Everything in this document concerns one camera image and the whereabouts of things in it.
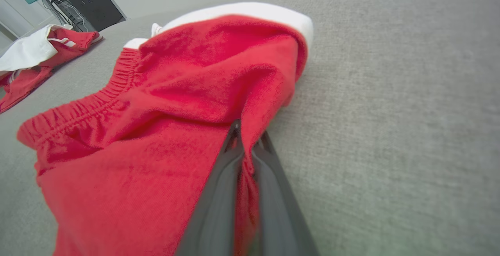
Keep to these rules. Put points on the grey fabric sofa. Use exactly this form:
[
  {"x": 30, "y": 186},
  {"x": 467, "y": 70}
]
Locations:
[{"x": 390, "y": 131}]

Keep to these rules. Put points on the crumpled red white garment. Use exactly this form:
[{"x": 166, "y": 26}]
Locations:
[{"x": 27, "y": 80}]

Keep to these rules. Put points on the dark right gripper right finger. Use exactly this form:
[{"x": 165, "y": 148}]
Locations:
[{"x": 279, "y": 217}]

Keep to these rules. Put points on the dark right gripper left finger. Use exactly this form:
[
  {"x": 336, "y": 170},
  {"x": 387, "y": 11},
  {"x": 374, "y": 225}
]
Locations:
[{"x": 215, "y": 209}]

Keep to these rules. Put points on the red and white garment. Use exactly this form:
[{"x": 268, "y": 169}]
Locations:
[{"x": 156, "y": 111}]

